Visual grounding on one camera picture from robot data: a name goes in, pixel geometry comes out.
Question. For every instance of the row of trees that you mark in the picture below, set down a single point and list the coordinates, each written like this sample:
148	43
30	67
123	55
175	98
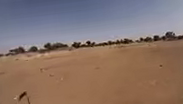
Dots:
52	46

